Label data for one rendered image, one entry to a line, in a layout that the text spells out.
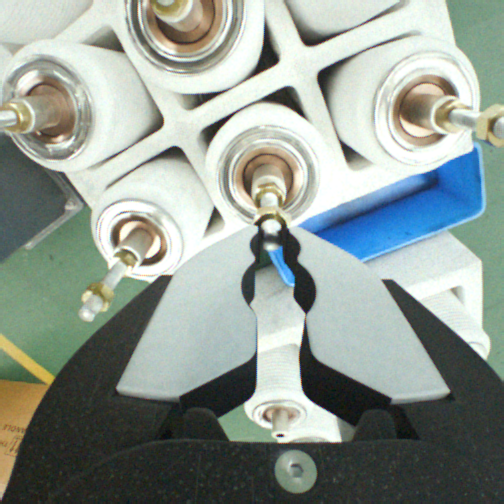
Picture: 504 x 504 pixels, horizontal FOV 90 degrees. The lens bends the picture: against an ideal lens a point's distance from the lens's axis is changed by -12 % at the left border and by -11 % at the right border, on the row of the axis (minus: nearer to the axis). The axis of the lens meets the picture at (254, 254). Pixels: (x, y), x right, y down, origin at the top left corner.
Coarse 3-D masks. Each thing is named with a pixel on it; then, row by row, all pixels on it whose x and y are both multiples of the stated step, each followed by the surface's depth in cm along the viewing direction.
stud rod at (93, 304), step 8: (120, 264) 20; (112, 272) 19; (120, 272) 19; (104, 280) 18; (112, 280) 18; (112, 288) 18; (96, 296) 17; (88, 304) 16; (96, 304) 16; (80, 312) 15; (88, 312) 15; (96, 312) 16; (88, 320) 16
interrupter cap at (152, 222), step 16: (112, 208) 22; (128, 208) 22; (144, 208) 22; (160, 208) 22; (96, 224) 22; (112, 224) 22; (128, 224) 23; (144, 224) 23; (160, 224) 22; (176, 224) 22; (112, 240) 23; (160, 240) 23; (176, 240) 23; (160, 256) 24; (176, 256) 24; (144, 272) 25; (160, 272) 25
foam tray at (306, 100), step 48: (96, 0) 20; (432, 0) 19; (0, 48) 21; (288, 48) 22; (336, 48) 22; (192, 96) 30; (240, 96) 24; (288, 96) 33; (144, 144) 26; (192, 144) 26; (336, 144) 26; (96, 192) 29; (336, 192) 28
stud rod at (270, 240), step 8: (264, 200) 16; (272, 200) 15; (264, 224) 13; (272, 224) 13; (264, 232) 12; (272, 232) 12; (280, 232) 13; (264, 240) 12; (272, 240) 12; (280, 240) 12; (264, 248) 13; (272, 248) 13
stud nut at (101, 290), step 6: (90, 288) 16; (96, 288) 17; (102, 288) 17; (108, 288) 17; (84, 294) 16; (90, 294) 16; (96, 294) 16; (102, 294) 16; (108, 294) 17; (114, 294) 17; (84, 300) 17; (102, 300) 17; (108, 300) 17; (102, 306) 17; (108, 306) 17
